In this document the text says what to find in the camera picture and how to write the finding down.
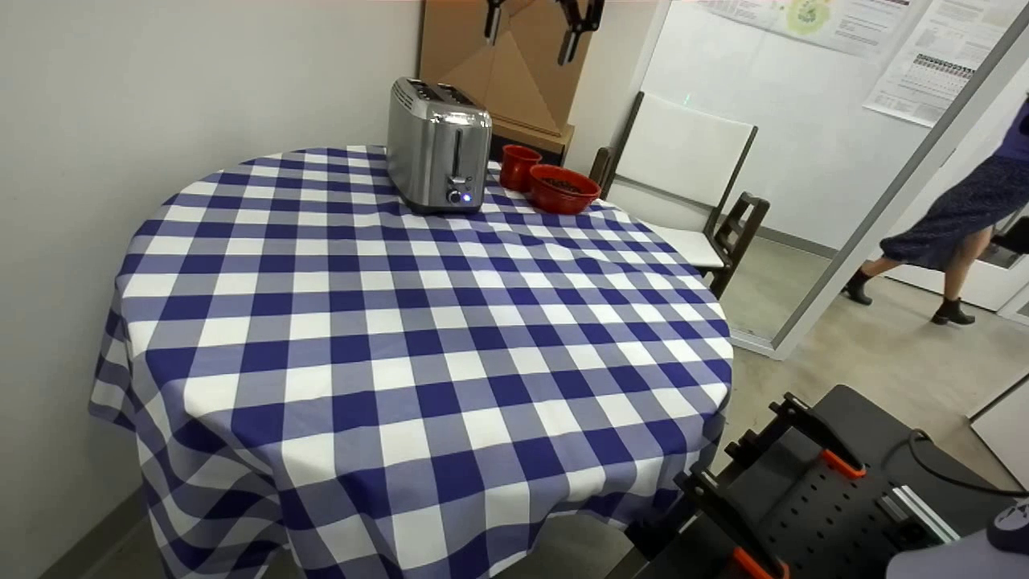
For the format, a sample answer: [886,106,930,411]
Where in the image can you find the silver two-slot toaster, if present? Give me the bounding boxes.
[386,76,494,216]

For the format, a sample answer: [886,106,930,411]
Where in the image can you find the cardboard box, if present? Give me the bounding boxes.
[417,0,596,159]

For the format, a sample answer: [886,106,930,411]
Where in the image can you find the red cup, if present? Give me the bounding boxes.
[498,144,543,194]

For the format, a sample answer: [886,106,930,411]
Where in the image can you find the dark wooden chair white cushions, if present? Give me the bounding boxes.
[588,90,772,301]

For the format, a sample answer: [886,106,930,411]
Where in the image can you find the red bowl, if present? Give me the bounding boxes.
[527,163,603,216]

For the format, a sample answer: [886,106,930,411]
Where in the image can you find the poster with green circle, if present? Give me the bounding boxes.
[698,0,935,59]

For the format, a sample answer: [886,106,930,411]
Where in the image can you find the blue white checkered tablecloth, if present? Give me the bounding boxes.
[88,144,735,579]

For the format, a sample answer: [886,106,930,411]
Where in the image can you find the poster with tables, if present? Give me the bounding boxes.
[863,0,1029,129]

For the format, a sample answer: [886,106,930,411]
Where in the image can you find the person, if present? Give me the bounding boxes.
[841,96,1029,327]

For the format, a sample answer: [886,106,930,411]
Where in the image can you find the black clamp with orange trigger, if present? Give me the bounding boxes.
[674,468,793,579]
[723,392,868,483]

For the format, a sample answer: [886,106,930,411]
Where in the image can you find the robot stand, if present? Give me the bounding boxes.
[605,384,1029,579]

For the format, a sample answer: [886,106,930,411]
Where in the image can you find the white board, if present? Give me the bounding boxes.
[968,373,1029,492]

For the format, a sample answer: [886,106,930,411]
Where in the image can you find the grey metal frame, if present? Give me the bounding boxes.
[728,16,1029,361]

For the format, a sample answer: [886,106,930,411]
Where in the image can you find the black cable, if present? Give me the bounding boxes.
[879,428,1029,498]

